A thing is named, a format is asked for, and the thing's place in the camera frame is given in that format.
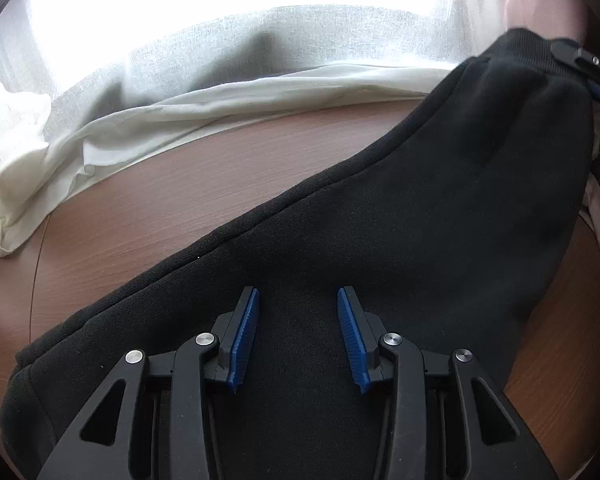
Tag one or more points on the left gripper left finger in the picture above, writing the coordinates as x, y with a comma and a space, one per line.
151, 417

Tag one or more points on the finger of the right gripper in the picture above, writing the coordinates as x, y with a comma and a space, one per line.
581, 61

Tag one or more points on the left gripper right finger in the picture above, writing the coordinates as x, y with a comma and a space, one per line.
444, 417

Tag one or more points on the black sweatpants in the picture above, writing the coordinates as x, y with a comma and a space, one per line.
449, 228

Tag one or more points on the white sheer curtain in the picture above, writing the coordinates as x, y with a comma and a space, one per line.
91, 87

